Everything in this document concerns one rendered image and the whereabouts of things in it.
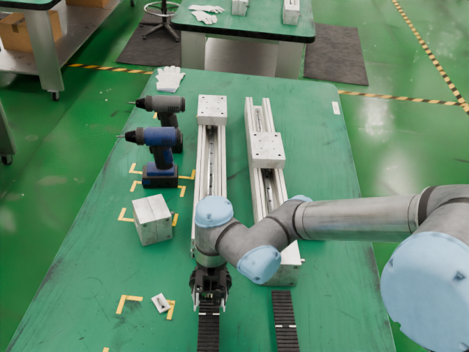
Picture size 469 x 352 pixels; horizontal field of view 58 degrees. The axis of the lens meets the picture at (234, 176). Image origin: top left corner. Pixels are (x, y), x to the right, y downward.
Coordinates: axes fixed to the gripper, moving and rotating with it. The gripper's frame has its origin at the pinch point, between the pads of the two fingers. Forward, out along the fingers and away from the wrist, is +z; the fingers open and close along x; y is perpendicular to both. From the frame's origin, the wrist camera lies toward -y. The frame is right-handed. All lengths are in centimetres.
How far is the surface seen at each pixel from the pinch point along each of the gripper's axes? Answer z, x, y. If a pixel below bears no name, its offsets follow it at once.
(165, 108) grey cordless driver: -16, -18, -66
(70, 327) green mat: 2.8, -33.4, 6.5
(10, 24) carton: 37, -161, -270
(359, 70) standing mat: 81, 139, -313
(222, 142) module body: -5, 3, -62
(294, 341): -0.3, 20.3, 10.8
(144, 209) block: -6.5, -19.4, -25.2
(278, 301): -0.3, 17.4, 0.1
